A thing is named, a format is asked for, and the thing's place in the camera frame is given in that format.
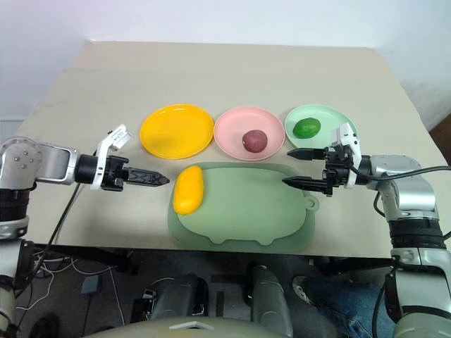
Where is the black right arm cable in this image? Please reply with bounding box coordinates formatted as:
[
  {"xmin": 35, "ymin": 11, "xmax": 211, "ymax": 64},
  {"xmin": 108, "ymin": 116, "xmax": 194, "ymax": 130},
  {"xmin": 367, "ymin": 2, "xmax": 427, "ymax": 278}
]
[{"xmin": 348, "ymin": 163, "xmax": 451, "ymax": 218}]

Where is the light green plate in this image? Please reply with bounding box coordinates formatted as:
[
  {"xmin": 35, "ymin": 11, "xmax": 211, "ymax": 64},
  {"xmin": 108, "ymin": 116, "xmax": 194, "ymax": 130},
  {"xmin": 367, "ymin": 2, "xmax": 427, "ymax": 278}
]
[{"xmin": 284, "ymin": 104, "xmax": 359, "ymax": 151}]

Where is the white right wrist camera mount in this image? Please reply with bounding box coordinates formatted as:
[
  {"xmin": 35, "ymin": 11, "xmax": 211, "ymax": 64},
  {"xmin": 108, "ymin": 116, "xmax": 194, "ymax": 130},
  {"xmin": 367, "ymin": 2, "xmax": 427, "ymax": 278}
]
[{"xmin": 330, "ymin": 122, "xmax": 363, "ymax": 191}]

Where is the green silicone hippo mat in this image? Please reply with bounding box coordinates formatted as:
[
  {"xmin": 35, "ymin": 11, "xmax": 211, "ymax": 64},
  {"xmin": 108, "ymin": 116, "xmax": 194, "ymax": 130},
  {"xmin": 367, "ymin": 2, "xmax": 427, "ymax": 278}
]
[{"xmin": 167, "ymin": 161, "xmax": 321, "ymax": 251}]

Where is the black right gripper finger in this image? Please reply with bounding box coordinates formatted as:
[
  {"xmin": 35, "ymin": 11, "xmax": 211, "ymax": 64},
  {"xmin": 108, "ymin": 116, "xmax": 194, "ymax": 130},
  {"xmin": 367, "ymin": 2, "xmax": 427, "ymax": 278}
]
[
  {"xmin": 281, "ymin": 177, "xmax": 330, "ymax": 193},
  {"xmin": 287, "ymin": 148, "xmax": 327, "ymax": 162}
]

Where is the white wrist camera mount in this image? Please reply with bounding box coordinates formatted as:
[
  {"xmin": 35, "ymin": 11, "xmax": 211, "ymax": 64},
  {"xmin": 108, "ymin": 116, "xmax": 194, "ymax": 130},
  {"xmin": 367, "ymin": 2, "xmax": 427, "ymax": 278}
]
[
  {"xmin": 330, "ymin": 122, "xmax": 363, "ymax": 191},
  {"xmin": 89, "ymin": 123, "xmax": 135, "ymax": 192}
]

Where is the blue-grey box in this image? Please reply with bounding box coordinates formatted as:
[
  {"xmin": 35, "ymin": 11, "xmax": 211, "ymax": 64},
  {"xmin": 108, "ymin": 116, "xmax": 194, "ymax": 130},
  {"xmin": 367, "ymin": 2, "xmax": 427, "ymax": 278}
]
[{"xmin": 80, "ymin": 276, "xmax": 101, "ymax": 295}]

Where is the person's leg in jeans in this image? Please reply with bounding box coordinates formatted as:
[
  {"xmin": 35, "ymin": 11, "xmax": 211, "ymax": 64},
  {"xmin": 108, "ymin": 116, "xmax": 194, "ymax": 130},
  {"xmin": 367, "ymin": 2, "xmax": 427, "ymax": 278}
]
[{"xmin": 302, "ymin": 276, "xmax": 398, "ymax": 338}]

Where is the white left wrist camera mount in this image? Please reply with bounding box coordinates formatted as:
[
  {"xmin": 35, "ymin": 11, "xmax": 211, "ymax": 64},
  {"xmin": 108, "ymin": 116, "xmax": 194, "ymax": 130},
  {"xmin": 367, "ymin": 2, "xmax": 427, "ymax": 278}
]
[{"xmin": 89, "ymin": 123, "xmax": 135, "ymax": 192}]

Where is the green lime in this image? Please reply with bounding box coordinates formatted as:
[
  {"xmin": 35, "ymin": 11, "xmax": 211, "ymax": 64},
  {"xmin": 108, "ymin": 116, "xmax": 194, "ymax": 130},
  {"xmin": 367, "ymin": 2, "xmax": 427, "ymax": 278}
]
[{"xmin": 293, "ymin": 118, "xmax": 322, "ymax": 139}]

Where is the yellow plate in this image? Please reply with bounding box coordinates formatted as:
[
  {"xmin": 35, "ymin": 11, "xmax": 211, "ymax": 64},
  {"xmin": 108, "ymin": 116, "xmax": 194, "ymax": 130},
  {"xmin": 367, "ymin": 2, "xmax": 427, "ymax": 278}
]
[{"xmin": 140, "ymin": 103, "xmax": 215, "ymax": 159}]

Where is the patterned shoe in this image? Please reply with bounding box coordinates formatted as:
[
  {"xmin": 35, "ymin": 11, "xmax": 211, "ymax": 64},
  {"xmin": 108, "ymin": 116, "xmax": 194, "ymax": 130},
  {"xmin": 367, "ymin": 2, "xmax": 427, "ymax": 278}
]
[{"xmin": 291, "ymin": 275, "xmax": 315, "ymax": 306}]

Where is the purple sweet potato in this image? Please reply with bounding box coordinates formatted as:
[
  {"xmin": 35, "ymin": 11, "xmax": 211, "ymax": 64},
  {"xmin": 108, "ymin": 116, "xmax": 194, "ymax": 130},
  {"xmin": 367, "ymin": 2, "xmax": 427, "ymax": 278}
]
[{"xmin": 242, "ymin": 129, "xmax": 268, "ymax": 153}]

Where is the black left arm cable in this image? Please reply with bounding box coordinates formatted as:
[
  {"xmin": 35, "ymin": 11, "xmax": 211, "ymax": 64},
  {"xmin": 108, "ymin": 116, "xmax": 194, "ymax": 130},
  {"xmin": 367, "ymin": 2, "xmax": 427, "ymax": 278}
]
[{"xmin": 16, "ymin": 146, "xmax": 103, "ymax": 299}]

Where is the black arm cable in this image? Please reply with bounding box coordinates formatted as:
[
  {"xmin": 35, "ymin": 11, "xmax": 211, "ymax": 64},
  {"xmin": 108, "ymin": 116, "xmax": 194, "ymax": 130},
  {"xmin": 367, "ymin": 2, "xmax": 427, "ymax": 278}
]
[
  {"xmin": 348, "ymin": 163, "xmax": 451, "ymax": 218},
  {"xmin": 16, "ymin": 146, "xmax": 103, "ymax": 299}
]

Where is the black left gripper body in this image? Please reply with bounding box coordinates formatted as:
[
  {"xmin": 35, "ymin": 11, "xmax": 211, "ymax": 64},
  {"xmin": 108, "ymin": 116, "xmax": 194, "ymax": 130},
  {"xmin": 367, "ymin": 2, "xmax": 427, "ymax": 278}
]
[{"xmin": 104, "ymin": 156, "xmax": 131, "ymax": 192}]

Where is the white floor cable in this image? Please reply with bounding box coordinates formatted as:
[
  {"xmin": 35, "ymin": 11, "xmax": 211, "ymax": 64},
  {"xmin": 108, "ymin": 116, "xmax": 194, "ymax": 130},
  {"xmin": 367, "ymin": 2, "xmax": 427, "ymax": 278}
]
[{"xmin": 16, "ymin": 255, "xmax": 125, "ymax": 320}]

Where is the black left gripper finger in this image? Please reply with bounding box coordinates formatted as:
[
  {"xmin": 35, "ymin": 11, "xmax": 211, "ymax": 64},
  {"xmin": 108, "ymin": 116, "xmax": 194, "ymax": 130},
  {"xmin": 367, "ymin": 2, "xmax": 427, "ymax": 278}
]
[
  {"xmin": 123, "ymin": 175, "xmax": 171, "ymax": 188},
  {"xmin": 127, "ymin": 168, "xmax": 171, "ymax": 182}
]

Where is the black table frame bar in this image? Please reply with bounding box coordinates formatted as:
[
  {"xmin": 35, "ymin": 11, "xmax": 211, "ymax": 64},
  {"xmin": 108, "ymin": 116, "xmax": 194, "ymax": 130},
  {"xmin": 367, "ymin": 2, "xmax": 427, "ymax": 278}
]
[
  {"xmin": 306, "ymin": 256, "xmax": 395, "ymax": 276},
  {"xmin": 33, "ymin": 242, "xmax": 139, "ymax": 275}
]

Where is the grey-green rounded housing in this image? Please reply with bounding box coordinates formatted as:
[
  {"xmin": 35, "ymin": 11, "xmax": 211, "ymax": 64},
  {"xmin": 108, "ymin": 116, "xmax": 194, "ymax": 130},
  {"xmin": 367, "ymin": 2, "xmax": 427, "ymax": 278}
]
[{"xmin": 84, "ymin": 315, "xmax": 271, "ymax": 338}]

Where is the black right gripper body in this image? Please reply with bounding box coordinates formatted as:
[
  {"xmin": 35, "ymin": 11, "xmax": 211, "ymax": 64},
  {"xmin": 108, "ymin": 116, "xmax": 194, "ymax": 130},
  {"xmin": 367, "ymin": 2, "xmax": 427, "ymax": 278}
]
[{"xmin": 321, "ymin": 144, "xmax": 354, "ymax": 197}]

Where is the dark grey rounded shape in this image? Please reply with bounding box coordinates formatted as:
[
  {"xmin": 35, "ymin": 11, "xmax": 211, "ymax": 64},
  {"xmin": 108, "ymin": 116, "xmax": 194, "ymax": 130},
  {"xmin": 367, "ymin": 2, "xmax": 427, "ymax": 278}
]
[
  {"xmin": 246, "ymin": 263, "xmax": 295, "ymax": 338},
  {"xmin": 149, "ymin": 273, "xmax": 212, "ymax": 323}
]

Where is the yellow mango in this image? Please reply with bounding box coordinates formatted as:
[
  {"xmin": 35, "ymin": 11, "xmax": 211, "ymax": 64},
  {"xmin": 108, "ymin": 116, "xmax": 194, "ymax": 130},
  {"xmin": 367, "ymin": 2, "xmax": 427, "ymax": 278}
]
[{"xmin": 173, "ymin": 165, "xmax": 206, "ymax": 215}]

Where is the pink plate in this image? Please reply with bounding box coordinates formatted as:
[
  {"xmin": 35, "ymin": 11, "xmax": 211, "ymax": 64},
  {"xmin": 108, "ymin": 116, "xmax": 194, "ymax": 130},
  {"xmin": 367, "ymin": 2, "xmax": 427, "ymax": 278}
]
[{"xmin": 214, "ymin": 107, "xmax": 286, "ymax": 163}]

